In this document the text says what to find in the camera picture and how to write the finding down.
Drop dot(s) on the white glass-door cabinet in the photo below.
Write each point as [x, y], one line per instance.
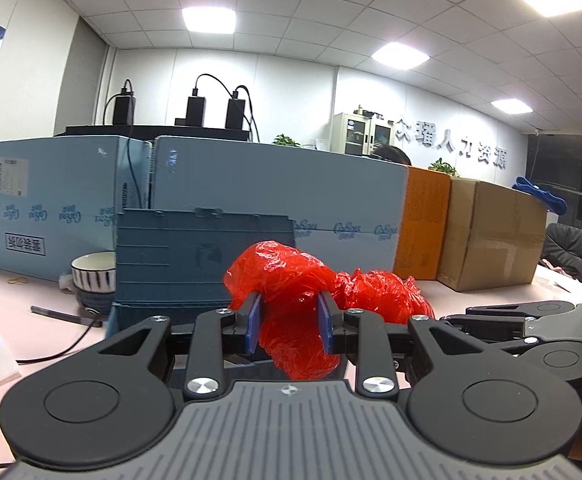
[356, 135]

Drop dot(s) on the dark grey sofa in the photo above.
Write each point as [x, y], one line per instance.
[566, 245]

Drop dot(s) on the blue-grey plastic crate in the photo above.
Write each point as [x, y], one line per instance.
[171, 270]

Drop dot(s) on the tan rubber band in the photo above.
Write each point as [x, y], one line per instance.
[27, 281]

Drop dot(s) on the blue cloth on box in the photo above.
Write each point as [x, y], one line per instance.
[551, 200]

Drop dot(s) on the black flat box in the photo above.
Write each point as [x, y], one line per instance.
[171, 132]

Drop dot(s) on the light blue foam board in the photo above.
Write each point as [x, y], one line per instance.
[321, 195]

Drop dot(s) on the light blue cardboard box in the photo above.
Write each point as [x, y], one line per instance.
[46, 185]

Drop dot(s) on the brown cardboard box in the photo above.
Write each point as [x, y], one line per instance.
[491, 230]

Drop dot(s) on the red plastic bag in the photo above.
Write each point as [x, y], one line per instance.
[291, 280]

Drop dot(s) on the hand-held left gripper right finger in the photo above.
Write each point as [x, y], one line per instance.
[326, 320]

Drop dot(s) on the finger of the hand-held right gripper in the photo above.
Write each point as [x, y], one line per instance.
[521, 310]
[496, 332]

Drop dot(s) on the green potted plant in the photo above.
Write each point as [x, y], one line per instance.
[443, 167]
[286, 141]

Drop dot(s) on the black power adapter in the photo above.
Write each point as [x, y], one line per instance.
[236, 114]
[196, 111]
[124, 110]

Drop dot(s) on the black pen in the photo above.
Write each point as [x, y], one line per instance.
[61, 314]

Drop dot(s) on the orange cardboard box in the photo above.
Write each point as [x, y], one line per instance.
[421, 220]

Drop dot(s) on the dark blue bowl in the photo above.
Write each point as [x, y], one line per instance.
[96, 300]

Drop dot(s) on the white striped bowl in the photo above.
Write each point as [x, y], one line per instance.
[93, 272]

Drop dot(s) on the pink desktop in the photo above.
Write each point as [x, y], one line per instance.
[1, 315]

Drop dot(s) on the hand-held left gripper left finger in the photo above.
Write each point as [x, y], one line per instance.
[253, 320]

